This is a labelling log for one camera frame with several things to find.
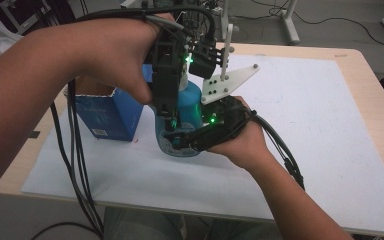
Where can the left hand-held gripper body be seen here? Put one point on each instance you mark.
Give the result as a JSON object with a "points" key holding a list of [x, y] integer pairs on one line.
{"points": [[166, 66]]}

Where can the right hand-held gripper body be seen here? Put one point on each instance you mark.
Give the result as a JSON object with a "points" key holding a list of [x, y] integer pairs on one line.
{"points": [[223, 123]]}

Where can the blue plastic bottle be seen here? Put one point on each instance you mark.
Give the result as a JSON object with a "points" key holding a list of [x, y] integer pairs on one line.
{"points": [[188, 103]]}

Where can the blue cardboard box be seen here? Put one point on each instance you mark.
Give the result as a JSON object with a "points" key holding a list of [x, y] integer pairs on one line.
{"points": [[110, 113]]}

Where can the person's right hand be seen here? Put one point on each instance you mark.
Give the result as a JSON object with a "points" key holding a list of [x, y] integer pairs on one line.
{"points": [[243, 146]]}

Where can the person's left hand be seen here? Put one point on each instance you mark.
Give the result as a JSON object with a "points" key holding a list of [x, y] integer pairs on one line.
{"points": [[120, 53]]}

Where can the person's dark pants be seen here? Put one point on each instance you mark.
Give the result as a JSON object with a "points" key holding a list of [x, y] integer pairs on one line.
{"points": [[146, 225]]}

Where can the white foam mat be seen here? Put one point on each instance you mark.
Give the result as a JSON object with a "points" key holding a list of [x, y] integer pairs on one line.
{"points": [[313, 133]]}

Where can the black tape strip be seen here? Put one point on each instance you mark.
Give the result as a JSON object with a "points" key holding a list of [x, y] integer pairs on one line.
{"points": [[34, 134]]}

